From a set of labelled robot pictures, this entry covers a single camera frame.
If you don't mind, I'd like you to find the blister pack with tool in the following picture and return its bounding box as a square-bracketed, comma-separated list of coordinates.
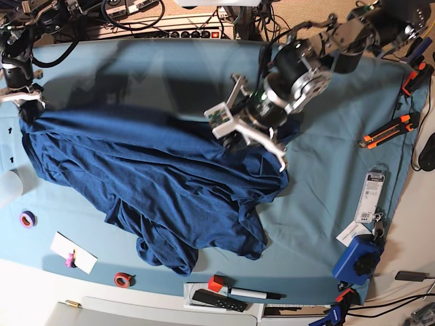
[353, 164, 388, 223]

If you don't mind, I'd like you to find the red cube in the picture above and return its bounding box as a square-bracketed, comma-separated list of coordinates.
[207, 275, 224, 293]

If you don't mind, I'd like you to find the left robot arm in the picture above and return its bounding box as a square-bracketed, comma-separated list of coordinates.
[212, 1, 431, 168]

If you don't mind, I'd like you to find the red tape roll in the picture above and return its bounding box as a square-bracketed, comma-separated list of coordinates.
[114, 272, 135, 289]

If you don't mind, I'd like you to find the white paper card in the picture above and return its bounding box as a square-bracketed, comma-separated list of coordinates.
[336, 221, 372, 247]

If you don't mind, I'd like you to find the power strip with red switch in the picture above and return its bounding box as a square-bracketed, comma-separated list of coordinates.
[88, 9, 237, 40]

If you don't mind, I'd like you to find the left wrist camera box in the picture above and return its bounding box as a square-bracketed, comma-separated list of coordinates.
[204, 102, 237, 139]

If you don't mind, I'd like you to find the orange clamp bottom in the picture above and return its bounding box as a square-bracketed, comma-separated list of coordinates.
[335, 288, 356, 303]

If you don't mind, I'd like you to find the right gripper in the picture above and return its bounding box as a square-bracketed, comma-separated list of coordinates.
[1, 64, 46, 109]

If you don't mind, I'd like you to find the black small device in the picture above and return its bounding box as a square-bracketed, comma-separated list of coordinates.
[395, 271, 427, 282]

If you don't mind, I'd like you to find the orange black clamp right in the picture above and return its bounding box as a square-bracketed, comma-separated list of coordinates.
[401, 62, 434, 97]

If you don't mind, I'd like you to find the blue clamp bottom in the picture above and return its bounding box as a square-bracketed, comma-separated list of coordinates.
[309, 305, 343, 326]

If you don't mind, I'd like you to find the orange black utility knife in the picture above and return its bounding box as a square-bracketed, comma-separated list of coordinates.
[359, 112, 420, 149]

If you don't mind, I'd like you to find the blue box with black knob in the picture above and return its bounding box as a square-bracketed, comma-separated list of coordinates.
[332, 235, 385, 285]

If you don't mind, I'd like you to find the white card with pink clip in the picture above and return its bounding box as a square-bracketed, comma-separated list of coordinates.
[50, 232, 98, 274]

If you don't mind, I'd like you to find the white black marker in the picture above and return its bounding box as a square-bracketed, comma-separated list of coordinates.
[228, 287, 283, 300]

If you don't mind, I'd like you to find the translucent plastic cup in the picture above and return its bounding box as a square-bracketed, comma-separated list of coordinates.
[0, 170, 23, 208]

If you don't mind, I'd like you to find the light blue table cloth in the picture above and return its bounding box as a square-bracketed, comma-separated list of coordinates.
[1, 39, 416, 304]

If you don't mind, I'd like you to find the blue t-shirt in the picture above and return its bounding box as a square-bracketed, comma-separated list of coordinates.
[20, 105, 290, 276]

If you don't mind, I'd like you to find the black computer mouse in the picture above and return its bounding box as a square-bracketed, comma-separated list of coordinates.
[417, 133, 435, 172]

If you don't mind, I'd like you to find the black remote control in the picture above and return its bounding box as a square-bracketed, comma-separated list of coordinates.
[192, 289, 248, 312]

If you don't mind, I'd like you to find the purple tape roll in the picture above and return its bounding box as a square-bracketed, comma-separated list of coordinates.
[20, 211, 37, 228]

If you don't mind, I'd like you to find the blue black clamp top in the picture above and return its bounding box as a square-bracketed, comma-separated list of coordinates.
[399, 37, 432, 65]

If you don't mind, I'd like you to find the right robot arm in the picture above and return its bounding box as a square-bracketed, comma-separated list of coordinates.
[1, 1, 92, 113]

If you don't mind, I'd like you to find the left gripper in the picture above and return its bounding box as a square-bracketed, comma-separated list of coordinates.
[226, 73, 288, 171]

